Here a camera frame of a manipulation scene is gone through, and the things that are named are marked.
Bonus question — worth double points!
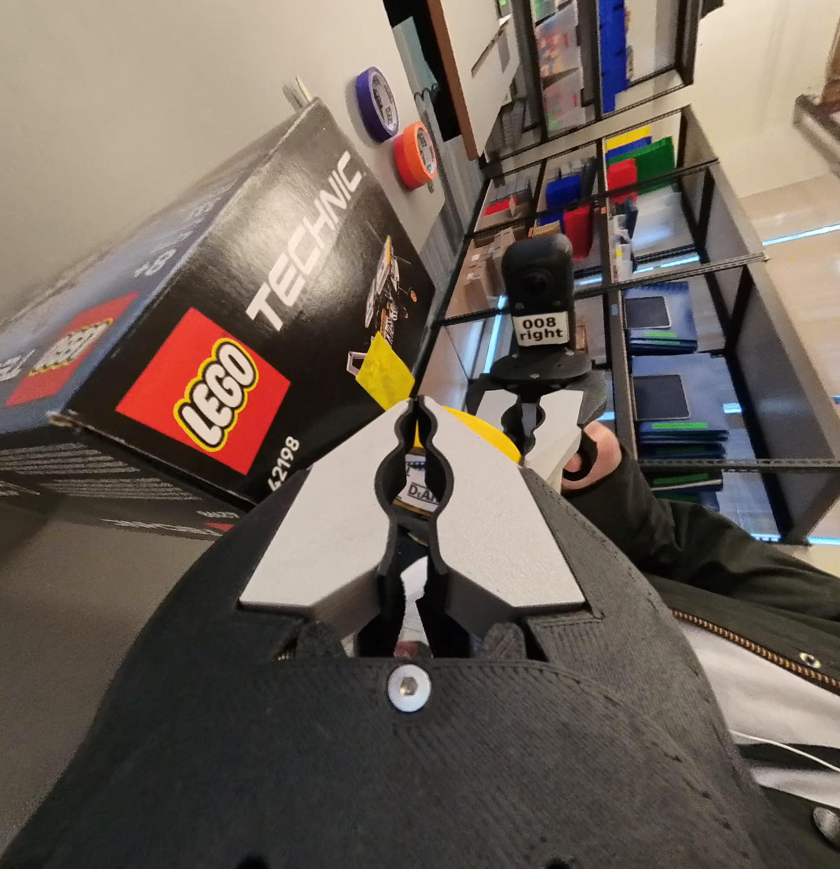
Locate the stack of coloured plates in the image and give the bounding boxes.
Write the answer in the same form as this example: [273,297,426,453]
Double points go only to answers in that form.
[603,125,678,205]

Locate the yellow tape strip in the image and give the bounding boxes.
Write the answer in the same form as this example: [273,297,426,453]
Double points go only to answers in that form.
[354,333,416,412]

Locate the small blue red bins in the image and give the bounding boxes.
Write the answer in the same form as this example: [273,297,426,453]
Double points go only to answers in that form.
[539,159,599,262]

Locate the orange tape roll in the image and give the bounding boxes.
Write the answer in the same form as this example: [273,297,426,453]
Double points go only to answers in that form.
[393,121,440,191]

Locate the row of blue bins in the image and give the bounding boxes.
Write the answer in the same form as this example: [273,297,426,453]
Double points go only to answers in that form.
[597,0,633,115]

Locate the row of dark blue boxes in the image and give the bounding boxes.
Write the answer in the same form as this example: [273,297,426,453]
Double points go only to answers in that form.
[622,282,733,493]

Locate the black frame storage rack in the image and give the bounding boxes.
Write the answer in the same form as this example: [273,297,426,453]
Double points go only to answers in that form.
[420,105,840,547]

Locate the person's right forearm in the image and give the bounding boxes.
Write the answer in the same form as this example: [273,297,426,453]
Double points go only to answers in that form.
[566,444,840,612]

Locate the row of clear storage bins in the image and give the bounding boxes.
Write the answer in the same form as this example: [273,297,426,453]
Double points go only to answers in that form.
[534,0,594,133]

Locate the purple tape roll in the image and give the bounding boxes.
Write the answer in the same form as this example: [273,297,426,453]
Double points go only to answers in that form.
[355,66,401,144]

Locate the person's black jacket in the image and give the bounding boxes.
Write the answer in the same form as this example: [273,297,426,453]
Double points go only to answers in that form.
[654,577,840,869]

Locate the stack of small brown boxes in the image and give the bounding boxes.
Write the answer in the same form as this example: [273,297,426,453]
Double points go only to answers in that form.
[461,227,526,316]

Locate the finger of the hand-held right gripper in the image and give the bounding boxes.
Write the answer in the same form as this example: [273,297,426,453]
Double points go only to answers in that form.
[520,390,587,481]
[473,392,524,449]

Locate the thin white cable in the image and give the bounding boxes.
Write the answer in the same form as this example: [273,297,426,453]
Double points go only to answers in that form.
[729,730,840,782]

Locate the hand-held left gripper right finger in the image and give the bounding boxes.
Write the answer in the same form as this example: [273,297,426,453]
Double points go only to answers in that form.
[419,396,588,639]

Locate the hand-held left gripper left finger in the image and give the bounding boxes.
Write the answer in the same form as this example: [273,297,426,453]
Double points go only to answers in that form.
[238,397,421,642]

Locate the person's right hand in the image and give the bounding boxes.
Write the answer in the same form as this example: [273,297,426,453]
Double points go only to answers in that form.
[561,420,626,480]

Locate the yellow tape roll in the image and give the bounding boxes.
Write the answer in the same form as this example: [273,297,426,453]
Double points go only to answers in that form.
[393,406,523,520]

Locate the grey wire shelving rack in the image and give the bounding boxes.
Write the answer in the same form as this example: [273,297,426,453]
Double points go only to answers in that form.
[484,0,706,164]

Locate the blue plane lego box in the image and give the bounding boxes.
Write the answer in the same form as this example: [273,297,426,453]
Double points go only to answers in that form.
[0,98,438,543]

